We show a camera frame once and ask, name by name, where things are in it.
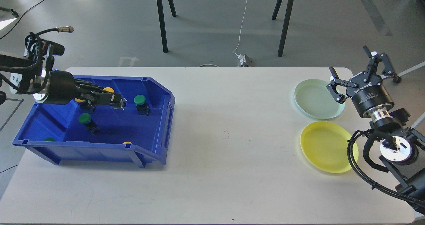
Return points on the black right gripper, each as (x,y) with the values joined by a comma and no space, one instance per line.
(369,93)

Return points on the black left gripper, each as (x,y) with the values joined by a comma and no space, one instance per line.
(62,87)

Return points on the yellow push button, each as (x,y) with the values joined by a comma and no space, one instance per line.
(108,89)
(85,105)

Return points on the green push button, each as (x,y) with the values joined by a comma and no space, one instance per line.
(141,105)
(88,122)

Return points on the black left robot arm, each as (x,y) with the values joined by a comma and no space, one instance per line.
(34,75)

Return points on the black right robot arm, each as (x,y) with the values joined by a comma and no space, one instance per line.
(390,144)

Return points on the light green plate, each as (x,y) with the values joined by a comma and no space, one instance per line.
(313,99)

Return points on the green button bin corner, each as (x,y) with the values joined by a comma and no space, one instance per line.
(50,139)

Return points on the yellow plate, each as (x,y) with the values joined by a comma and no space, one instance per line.
(324,144)

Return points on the white chair base with wheels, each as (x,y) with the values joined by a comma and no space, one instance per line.
(413,68)

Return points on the blue plastic bin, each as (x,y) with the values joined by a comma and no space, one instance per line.
(149,134)

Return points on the right black stand legs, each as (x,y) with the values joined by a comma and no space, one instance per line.
(284,32)

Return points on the white power adapter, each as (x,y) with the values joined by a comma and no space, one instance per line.
(245,61)

